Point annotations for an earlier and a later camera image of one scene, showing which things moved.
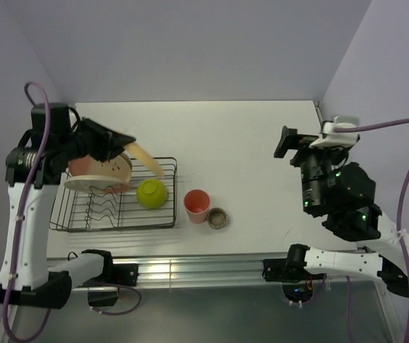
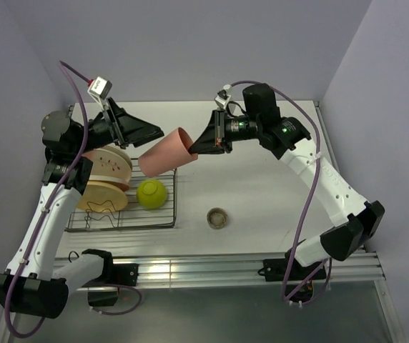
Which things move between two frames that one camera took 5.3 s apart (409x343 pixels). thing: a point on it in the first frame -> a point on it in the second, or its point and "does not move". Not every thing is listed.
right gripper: x=301 y=142 -> x=214 y=140
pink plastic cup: x=197 y=202 -> x=167 y=153
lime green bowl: x=151 y=194 does not move
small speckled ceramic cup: x=217 y=218 does not move
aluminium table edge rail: x=196 y=270 does not move
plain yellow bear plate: x=141 y=153 -> x=101 y=197
